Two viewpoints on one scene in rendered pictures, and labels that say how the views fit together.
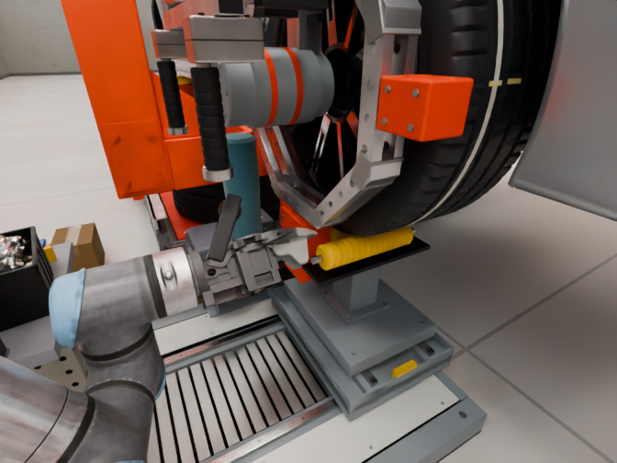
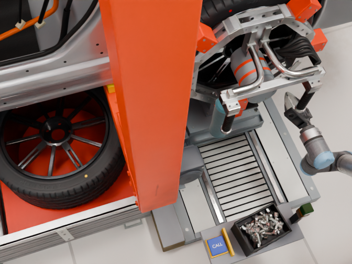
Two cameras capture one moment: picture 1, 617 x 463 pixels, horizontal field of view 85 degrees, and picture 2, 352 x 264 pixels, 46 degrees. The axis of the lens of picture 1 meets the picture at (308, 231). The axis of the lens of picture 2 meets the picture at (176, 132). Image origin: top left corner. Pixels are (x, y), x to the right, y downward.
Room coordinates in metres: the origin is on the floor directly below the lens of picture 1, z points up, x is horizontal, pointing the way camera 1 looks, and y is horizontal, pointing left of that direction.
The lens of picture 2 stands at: (0.90, 1.08, 2.27)
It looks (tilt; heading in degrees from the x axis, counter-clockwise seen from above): 64 degrees down; 276
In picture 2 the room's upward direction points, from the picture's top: 5 degrees clockwise
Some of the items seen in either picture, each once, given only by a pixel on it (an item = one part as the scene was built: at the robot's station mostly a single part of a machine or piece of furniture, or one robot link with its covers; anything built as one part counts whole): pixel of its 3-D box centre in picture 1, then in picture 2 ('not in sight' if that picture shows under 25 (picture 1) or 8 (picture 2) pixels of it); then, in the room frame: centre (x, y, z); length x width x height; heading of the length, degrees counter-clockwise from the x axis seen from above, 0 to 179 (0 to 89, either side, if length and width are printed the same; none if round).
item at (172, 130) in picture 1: (172, 96); (228, 121); (0.78, 0.30, 0.83); 0.04 x 0.04 x 0.16
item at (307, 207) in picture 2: not in sight; (306, 209); (0.40, 0.53, 0.64); 0.04 x 0.04 x 0.04; 28
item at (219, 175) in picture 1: (211, 122); (305, 99); (0.48, 0.13, 0.83); 0.04 x 0.04 x 0.16
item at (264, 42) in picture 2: not in sight; (292, 51); (0.59, 0.07, 1.03); 0.19 x 0.18 x 0.11; 118
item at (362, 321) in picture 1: (355, 276); (216, 92); (0.82, -0.14, 0.32); 0.40 x 0.30 x 0.28; 28
